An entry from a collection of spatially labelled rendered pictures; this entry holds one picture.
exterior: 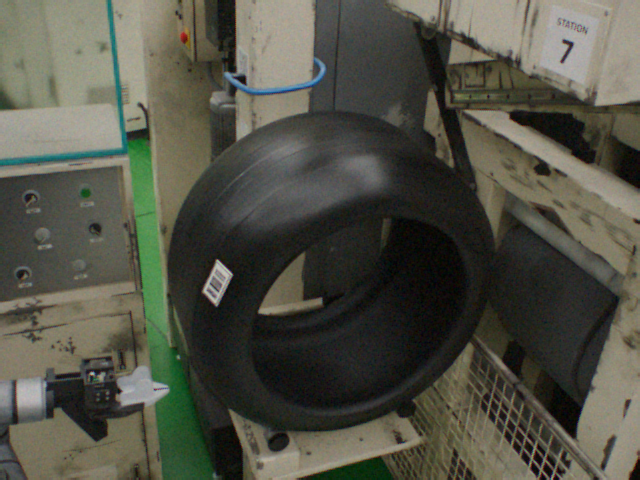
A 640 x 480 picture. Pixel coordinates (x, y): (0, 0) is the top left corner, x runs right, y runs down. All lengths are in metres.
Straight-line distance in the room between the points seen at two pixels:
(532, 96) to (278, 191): 0.47
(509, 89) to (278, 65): 0.44
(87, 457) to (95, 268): 0.61
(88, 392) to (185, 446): 1.39
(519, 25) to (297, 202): 0.41
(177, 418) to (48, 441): 0.75
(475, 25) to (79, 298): 1.16
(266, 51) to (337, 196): 0.42
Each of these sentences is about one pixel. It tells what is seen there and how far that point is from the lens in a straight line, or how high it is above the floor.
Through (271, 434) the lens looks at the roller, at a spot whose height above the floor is 0.92.
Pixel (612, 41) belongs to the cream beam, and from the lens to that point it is 0.90.
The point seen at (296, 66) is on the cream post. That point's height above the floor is 1.53.
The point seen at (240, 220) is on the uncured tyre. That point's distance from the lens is 1.04.
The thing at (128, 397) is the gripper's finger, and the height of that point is 1.04.
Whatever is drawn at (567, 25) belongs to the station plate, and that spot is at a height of 1.72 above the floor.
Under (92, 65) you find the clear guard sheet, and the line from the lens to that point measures 1.55.
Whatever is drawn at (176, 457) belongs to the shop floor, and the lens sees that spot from 2.56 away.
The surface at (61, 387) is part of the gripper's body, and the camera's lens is 1.24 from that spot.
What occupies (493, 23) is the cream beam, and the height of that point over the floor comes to 1.69.
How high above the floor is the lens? 1.90
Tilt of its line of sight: 30 degrees down
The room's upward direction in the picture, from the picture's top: 3 degrees clockwise
